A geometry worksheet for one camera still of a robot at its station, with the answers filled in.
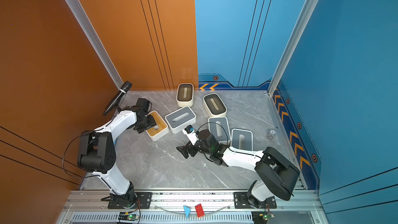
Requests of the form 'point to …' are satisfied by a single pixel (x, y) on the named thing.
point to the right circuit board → (261, 217)
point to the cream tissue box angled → (214, 106)
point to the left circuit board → (125, 215)
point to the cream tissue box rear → (185, 95)
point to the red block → (199, 210)
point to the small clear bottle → (271, 133)
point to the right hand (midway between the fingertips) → (184, 141)
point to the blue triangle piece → (187, 210)
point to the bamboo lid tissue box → (160, 130)
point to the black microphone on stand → (115, 104)
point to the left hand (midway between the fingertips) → (152, 123)
